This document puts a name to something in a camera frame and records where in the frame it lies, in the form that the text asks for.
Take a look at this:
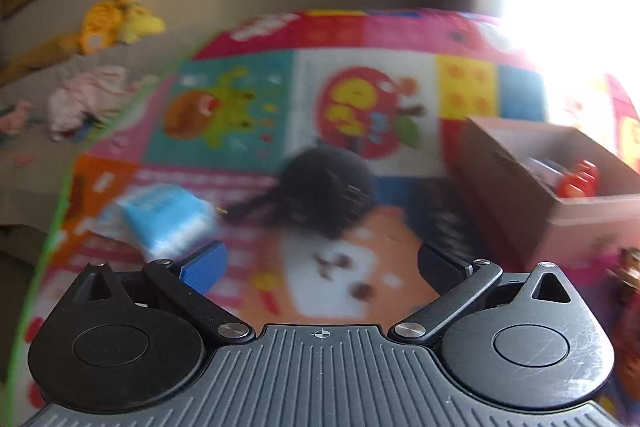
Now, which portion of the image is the yellow duck plush toy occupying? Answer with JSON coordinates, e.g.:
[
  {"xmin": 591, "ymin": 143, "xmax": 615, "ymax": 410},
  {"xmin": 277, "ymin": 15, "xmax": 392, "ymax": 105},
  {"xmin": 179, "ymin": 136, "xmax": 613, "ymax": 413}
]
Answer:
[{"xmin": 80, "ymin": 0, "xmax": 126, "ymax": 55}]

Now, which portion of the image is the colourful cartoon play mat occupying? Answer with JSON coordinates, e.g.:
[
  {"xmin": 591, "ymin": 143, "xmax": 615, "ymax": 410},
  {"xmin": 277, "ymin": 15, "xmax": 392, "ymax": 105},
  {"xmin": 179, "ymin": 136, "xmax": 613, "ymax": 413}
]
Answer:
[{"xmin": 10, "ymin": 7, "xmax": 640, "ymax": 427}]

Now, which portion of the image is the blue white tissue pack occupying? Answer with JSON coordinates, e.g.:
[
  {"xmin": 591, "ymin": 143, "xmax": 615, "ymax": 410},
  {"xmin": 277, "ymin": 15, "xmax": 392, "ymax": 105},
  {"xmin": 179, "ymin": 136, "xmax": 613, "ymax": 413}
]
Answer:
[{"xmin": 92, "ymin": 184, "xmax": 221, "ymax": 260}]

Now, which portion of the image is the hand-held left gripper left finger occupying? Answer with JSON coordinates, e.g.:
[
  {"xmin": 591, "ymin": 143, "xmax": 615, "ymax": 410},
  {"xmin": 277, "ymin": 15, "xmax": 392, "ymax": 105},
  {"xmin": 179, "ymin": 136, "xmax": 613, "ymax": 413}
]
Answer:
[{"xmin": 74, "ymin": 241, "xmax": 256, "ymax": 348}]

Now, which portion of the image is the long yellow plush cushion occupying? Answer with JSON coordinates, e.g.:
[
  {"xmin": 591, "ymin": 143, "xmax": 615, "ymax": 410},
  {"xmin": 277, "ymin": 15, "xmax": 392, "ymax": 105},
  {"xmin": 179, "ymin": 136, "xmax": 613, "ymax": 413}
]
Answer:
[{"xmin": 0, "ymin": 32, "xmax": 86, "ymax": 78}]

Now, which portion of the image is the red toy figure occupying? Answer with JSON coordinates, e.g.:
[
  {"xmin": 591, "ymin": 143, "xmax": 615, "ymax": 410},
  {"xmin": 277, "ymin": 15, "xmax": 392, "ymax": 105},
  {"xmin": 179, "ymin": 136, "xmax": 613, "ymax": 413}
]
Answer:
[{"xmin": 557, "ymin": 159, "xmax": 599, "ymax": 198}]

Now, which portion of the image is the small pink cloth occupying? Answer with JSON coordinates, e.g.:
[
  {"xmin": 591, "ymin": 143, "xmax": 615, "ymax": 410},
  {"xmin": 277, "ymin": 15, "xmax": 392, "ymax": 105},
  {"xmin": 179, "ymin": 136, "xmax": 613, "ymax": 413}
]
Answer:
[{"xmin": 0, "ymin": 101, "xmax": 33, "ymax": 135}]

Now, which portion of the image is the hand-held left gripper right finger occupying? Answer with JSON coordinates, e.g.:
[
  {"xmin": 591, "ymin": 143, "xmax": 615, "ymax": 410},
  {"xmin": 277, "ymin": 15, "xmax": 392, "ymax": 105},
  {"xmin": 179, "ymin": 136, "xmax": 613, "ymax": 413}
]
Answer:
[{"xmin": 390, "ymin": 241, "xmax": 576, "ymax": 348}]

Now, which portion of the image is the pink white cloth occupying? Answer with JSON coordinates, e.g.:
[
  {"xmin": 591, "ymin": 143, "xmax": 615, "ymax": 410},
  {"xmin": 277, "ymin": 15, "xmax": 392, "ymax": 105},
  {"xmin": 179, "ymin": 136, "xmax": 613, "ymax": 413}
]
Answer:
[{"xmin": 47, "ymin": 66, "xmax": 146, "ymax": 142}]

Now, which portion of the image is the pink cardboard box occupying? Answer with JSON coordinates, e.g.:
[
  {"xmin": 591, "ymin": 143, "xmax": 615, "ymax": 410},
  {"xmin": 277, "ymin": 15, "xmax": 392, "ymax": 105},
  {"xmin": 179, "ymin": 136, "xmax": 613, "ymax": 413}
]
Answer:
[{"xmin": 452, "ymin": 116, "xmax": 640, "ymax": 273}]

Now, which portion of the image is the black plush toy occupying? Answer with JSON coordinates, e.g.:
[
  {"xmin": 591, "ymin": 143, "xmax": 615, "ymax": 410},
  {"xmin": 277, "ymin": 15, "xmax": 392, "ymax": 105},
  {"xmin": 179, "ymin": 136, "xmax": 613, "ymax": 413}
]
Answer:
[{"xmin": 222, "ymin": 146, "xmax": 377, "ymax": 240}]

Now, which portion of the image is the yellow green plush toy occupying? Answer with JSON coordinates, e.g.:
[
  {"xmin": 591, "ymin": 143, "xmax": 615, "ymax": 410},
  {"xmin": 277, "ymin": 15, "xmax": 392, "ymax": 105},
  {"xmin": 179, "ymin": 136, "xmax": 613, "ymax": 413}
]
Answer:
[{"xmin": 112, "ymin": 0, "xmax": 167, "ymax": 45}]

